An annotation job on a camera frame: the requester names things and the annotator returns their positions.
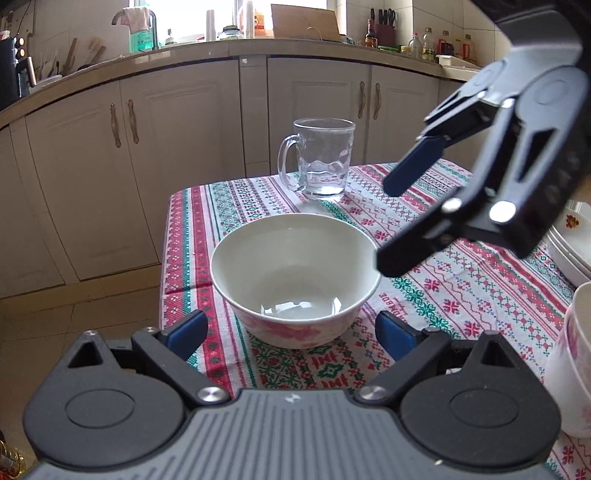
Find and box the fruit plate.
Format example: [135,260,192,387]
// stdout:
[547,200,590,287]

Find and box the white bowl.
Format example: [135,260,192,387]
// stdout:
[544,282,590,438]
[209,213,381,349]

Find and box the kitchen faucet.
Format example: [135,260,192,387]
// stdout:
[111,6,159,54]

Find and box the glass mug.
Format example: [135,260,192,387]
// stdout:
[277,118,356,199]

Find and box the knife block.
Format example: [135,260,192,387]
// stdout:
[370,8,397,48]

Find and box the wooden cutting board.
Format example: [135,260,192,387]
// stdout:
[270,4,342,43]

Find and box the black air fryer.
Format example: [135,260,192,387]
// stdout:
[0,30,37,110]

